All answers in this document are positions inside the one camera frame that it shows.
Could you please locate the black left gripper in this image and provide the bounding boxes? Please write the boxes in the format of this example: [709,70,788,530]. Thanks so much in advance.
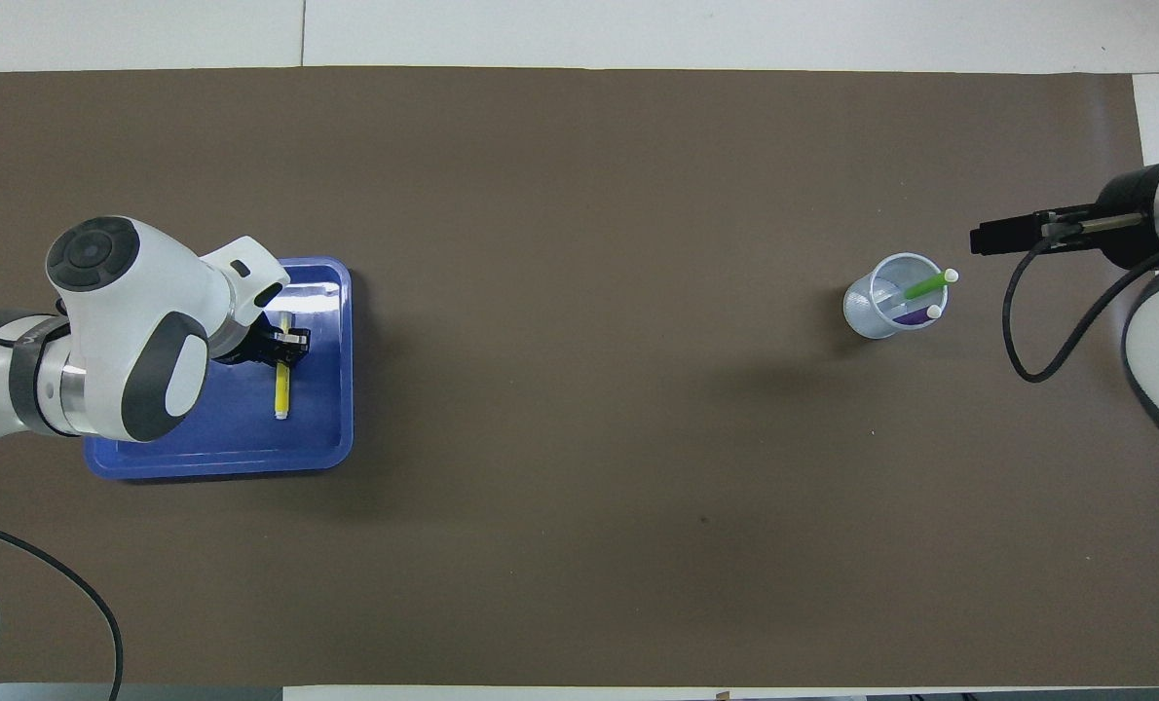
[211,310,312,370]

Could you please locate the blue plastic tray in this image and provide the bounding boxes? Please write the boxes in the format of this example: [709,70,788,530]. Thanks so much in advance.
[85,256,355,480]

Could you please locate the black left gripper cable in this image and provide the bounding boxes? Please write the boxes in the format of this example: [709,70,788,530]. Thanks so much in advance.
[0,513,126,701]

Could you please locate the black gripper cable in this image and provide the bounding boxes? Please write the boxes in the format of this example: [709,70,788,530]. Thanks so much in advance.
[1002,212,1159,384]
[0,513,126,701]

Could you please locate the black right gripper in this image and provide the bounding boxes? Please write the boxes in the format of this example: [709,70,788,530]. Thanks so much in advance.
[969,163,1159,271]

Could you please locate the mesh pen holder cup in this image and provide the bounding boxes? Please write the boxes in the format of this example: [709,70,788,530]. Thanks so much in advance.
[842,252,950,340]

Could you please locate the brown table mat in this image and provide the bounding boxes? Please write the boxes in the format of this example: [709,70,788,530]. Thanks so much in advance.
[0,65,1159,687]

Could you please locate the yellow marker pen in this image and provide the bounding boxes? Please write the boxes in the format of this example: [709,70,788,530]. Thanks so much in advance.
[274,312,295,421]

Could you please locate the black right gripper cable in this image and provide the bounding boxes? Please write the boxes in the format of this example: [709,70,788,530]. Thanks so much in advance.
[1002,212,1159,384]

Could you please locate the green marker pen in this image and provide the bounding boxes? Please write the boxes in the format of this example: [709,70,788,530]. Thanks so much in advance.
[896,269,960,304]

